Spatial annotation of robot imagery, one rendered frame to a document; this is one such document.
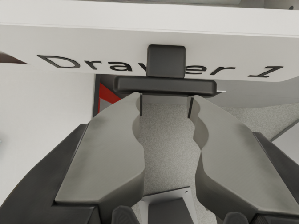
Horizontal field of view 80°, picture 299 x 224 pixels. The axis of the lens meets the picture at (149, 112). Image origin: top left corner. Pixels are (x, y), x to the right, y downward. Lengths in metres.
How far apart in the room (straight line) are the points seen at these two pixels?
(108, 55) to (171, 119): 0.90
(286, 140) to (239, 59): 1.10
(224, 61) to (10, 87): 0.31
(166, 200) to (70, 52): 1.01
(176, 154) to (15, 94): 0.87
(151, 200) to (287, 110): 0.92
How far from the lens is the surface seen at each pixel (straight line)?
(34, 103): 0.33
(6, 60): 0.45
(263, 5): 0.27
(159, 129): 1.04
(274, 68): 0.21
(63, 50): 0.17
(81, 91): 0.30
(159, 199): 1.11
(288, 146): 1.26
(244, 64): 0.19
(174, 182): 1.10
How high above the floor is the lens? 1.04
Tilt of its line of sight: 87 degrees down
